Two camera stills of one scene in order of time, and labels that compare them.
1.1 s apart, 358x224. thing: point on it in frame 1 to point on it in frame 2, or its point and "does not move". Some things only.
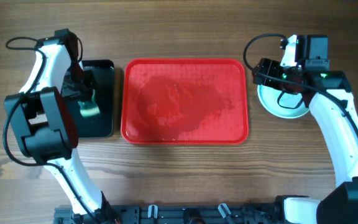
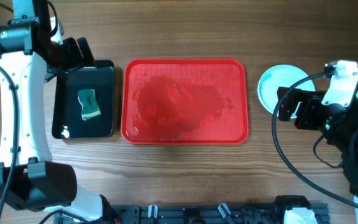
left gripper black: x=86 y=96 to x=75 y=62
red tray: x=184 y=101 does not move
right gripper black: x=267 y=66 to x=299 y=110
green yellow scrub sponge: x=89 y=108 does not move
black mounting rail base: x=240 y=213 does not move
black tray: x=100 y=125 does not move
